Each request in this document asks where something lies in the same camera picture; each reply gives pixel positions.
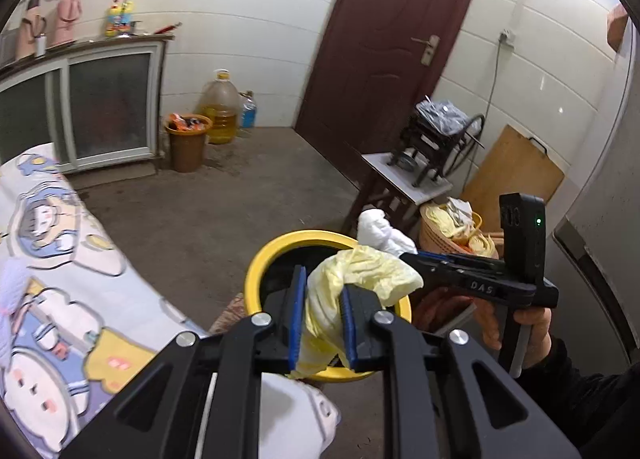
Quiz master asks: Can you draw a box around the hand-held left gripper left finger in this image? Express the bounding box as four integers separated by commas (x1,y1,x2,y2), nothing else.
60,265,308,459

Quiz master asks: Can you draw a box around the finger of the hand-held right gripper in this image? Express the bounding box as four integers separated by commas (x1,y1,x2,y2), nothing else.
399,252,453,286
417,250,503,273

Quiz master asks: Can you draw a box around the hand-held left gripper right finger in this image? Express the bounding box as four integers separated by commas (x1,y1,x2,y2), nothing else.
341,285,583,459

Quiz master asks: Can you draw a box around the white tissue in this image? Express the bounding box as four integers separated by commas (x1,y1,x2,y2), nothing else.
356,209,418,257

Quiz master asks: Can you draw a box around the pale yellow plastic bag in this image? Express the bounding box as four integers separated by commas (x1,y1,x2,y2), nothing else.
295,245,425,380

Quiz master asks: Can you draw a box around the yellow-rimmed black bin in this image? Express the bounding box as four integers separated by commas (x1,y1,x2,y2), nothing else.
244,230,413,385

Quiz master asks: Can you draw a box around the person's right forearm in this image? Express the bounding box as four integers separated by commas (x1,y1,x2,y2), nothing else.
515,338,640,459

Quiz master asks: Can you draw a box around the person's right hand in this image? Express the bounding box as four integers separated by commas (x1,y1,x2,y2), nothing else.
415,286,553,370

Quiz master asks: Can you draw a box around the orange basket of vegetables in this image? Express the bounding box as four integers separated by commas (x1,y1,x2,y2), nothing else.
419,196,501,260

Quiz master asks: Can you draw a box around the small white-topped table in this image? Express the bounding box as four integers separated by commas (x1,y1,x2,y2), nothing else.
342,152,453,240

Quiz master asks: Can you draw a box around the wooden cutting board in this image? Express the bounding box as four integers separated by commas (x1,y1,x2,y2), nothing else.
460,124,566,220

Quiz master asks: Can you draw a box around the black hand-crank noodle machine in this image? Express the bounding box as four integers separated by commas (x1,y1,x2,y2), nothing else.
390,96,488,187

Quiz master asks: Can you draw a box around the brown plastic waste bin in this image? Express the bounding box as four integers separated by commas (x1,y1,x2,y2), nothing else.
164,112,213,174

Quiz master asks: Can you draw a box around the blue liquid bottle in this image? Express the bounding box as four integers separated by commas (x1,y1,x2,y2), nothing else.
239,90,258,130

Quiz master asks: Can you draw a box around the large cooking oil jug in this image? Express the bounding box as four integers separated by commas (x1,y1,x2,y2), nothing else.
200,69,241,145

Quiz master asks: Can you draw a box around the maroon door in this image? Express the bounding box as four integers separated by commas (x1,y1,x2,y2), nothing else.
294,0,491,185

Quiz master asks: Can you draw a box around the cartoon printed blanket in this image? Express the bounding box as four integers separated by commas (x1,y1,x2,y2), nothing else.
0,142,343,459

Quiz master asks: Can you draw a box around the brown cardboard box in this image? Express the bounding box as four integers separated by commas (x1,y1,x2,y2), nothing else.
606,4,632,57

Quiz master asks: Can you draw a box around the kitchen cabinet with glass doors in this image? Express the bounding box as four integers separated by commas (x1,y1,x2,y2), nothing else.
0,32,176,175

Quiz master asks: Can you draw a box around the yellow dish soap bottle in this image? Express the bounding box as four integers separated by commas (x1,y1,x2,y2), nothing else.
105,0,135,37

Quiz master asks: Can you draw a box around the metal door handle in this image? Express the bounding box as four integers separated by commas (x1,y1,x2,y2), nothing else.
411,34,442,66

